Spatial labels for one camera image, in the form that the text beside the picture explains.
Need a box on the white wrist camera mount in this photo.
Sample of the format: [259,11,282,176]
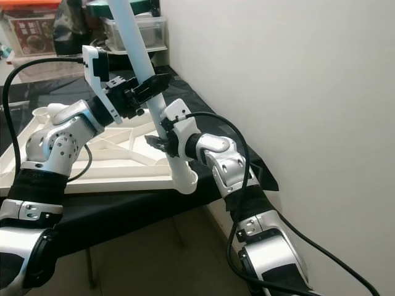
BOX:
[82,44,110,123]
[159,97,193,160]

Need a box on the green round lid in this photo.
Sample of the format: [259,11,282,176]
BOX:
[86,0,152,18]

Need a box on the patterned bench cloth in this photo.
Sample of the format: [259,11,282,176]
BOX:
[6,54,93,84]

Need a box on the clear plastic container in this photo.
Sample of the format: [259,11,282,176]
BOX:
[102,15,168,53]

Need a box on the black tablecloth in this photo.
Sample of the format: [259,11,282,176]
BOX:
[0,65,278,247]

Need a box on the orange lid storage box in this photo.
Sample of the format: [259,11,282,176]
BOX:
[0,0,65,57]

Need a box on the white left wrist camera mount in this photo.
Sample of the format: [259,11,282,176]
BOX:
[82,44,110,123]

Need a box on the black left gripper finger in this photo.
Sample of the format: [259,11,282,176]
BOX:
[133,72,172,107]

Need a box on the white plastic table top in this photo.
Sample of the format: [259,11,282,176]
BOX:
[0,105,199,197]

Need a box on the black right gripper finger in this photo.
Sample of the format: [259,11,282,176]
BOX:
[144,134,170,154]

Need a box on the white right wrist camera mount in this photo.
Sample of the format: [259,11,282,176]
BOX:
[159,97,193,160]

